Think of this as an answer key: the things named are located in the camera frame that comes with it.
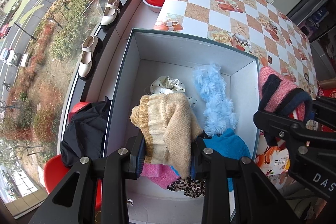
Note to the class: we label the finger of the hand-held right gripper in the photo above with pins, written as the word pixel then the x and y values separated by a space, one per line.
pixel 325 111
pixel 273 125

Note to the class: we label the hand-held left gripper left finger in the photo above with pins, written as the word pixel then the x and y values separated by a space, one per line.
pixel 136 161

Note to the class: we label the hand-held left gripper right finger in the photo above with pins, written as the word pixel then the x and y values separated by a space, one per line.
pixel 195 166

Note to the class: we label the blue cloth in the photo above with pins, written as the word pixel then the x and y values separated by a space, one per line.
pixel 175 171
pixel 228 150

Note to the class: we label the leopard print scrunchie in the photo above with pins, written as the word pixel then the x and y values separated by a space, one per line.
pixel 187 187

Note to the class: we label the pink knitted cloth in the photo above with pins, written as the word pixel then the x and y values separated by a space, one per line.
pixel 160 176

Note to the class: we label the pink black knitted sock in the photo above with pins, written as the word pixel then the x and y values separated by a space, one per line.
pixel 278 90

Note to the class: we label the beige knitted sock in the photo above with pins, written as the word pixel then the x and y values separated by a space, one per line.
pixel 168 121

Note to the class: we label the light blue fluffy sock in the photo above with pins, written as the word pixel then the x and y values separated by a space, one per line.
pixel 215 98

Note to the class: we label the cream polka dot scrunchie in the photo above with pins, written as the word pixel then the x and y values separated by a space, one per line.
pixel 168 85

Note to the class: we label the white cardboard box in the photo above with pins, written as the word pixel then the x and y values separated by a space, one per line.
pixel 168 56

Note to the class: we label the orange printed carton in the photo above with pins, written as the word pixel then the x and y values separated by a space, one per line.
pixel 273 161

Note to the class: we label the black cloth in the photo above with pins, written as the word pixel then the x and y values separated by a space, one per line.
pixel 84 132

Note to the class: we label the red plastic stool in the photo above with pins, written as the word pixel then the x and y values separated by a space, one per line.
pixel 55 174

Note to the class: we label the checkered printed tablecloth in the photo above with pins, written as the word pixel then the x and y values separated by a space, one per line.
pixel 236 3

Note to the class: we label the white plastic basin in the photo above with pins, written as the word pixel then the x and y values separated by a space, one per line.
pixel 152 7

